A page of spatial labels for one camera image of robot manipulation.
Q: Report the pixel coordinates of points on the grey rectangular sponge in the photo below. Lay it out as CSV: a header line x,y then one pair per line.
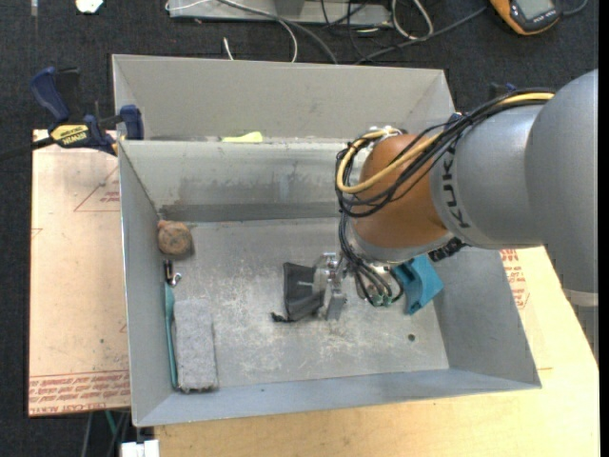
x,y
195,345

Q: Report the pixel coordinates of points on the yellow-green soft thing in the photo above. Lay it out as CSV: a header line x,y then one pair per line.
x,y
242,137

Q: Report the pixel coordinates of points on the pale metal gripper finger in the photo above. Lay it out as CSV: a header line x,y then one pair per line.
x,y
335,306
305,283

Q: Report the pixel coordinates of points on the brown cardboard board, red print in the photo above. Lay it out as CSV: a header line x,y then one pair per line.
x,y
76,279

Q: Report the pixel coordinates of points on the brown round ball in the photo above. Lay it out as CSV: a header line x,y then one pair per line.
x,y
175,239

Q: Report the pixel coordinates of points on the grey metal bin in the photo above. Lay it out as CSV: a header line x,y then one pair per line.
x,y
285,350

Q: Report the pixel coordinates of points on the blue plastic piece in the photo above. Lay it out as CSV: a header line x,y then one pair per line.
x,y
418,284

